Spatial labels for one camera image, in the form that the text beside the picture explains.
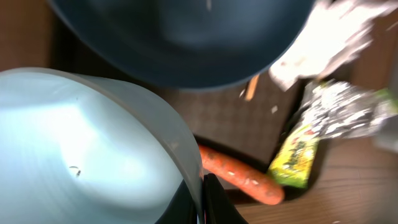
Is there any crumpled white napkin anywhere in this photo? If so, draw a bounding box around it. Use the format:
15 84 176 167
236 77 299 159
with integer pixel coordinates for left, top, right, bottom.
269 0 397 91

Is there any green foil snack wrapper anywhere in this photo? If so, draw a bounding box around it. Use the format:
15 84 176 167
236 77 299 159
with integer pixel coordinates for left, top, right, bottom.
268 80 397 188

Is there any light blue bowl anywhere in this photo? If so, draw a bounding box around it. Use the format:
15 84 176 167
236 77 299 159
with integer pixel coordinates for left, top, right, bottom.
1 68 205 224

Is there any grey dishwasher rack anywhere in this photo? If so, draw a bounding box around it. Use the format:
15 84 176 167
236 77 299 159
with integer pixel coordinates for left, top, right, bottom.
373 57 397 154

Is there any dark brown serving tray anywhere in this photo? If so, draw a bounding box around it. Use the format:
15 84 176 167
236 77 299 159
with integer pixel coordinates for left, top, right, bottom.
50 18 307 172

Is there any left wooden chopstick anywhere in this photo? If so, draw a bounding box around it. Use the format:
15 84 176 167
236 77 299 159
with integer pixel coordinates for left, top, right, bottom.
244 74 260 101

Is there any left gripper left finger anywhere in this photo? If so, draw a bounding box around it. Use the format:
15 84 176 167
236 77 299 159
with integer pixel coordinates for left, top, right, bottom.
155 180 198 224

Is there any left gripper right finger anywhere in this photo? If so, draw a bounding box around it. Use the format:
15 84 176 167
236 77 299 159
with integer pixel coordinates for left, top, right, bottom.
203 174 248 224

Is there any dark blue plate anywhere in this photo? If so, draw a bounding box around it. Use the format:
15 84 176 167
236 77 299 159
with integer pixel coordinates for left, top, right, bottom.
49 0 315 90

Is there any orange carrot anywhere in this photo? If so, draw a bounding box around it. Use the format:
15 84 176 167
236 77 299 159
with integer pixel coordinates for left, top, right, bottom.
199 146 285 205

